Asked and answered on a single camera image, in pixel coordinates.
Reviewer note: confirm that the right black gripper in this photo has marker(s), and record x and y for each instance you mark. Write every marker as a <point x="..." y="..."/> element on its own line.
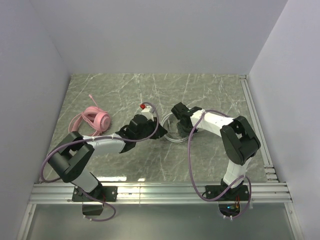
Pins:
<point x="184" y="125"/>

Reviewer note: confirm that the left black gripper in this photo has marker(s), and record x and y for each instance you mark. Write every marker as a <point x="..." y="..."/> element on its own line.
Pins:
<point x="155" y="129"/>

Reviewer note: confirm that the white headphones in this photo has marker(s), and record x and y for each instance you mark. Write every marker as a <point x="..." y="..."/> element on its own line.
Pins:
<point x="172" y="134"/>

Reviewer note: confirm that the pink headphones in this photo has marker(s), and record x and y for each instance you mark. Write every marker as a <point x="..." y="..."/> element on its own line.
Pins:
<point x="98" y="119"/>

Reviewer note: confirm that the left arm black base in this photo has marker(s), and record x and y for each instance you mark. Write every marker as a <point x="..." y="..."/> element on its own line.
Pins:
<point x="95" y="202"/>

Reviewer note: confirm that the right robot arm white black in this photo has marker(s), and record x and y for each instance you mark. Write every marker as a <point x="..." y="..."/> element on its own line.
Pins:
<point x="238" y="137"/>

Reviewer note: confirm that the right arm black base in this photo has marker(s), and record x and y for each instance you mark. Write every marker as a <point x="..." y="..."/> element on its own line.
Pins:
<point x="232" y="202"/>

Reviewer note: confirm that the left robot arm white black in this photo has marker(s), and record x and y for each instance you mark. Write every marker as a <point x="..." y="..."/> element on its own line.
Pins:
<point x="70" y="158"/>

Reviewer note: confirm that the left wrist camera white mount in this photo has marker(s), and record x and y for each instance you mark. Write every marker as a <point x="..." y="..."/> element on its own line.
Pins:
<point x="147" y="111"/>

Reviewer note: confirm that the aluminium right side rail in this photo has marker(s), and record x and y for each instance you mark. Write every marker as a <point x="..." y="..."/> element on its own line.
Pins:
<point x="269" y="168"/>

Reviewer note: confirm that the aluminium rail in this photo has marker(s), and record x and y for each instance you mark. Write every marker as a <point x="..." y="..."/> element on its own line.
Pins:
<point x="269" y="168"/>
<point x="140" y="193"/>

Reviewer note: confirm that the aluminium front rail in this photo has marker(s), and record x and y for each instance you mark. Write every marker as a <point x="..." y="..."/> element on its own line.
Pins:
<point x="140" y="193"/>

